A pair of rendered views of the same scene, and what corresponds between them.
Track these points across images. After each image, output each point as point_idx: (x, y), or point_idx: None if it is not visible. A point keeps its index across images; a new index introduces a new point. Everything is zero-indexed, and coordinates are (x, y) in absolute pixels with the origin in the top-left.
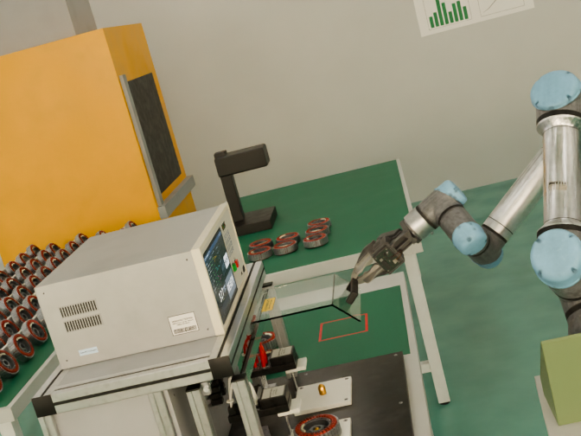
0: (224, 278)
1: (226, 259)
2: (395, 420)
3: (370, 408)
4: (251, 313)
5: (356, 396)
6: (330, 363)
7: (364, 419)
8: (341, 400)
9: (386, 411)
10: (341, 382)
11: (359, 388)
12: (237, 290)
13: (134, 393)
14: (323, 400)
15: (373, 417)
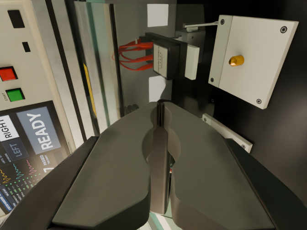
0: (32, 154)
1: (3, 130)
2: (296, 195)
3: (283, 139)
4: (87, 128)
5: (281, 91)
6: None
7: (265, 155)
8: (253, 98)
9: (297, 165)
10: (271, 42)
11: (295, 68)
12: (52, 105)
13: None
14: (235, 82)
15: (277, 161)
